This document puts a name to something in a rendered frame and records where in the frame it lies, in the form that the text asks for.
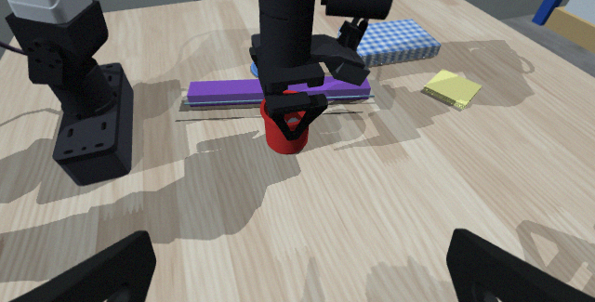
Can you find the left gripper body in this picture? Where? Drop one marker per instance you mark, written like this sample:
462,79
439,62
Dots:
289,54

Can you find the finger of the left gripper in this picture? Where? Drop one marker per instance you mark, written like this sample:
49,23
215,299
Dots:
319,104
253,55

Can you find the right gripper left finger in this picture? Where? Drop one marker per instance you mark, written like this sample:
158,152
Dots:
120,273

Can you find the blue plaid towel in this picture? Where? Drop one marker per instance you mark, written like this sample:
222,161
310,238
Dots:
396,40

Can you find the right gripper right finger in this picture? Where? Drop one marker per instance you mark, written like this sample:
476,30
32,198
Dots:
482,272

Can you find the red cup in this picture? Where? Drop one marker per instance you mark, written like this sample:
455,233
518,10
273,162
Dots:
274,136

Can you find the blue round coaster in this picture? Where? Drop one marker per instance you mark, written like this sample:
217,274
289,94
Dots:
254,69

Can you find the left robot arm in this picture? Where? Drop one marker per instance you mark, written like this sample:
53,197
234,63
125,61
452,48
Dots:
61,36

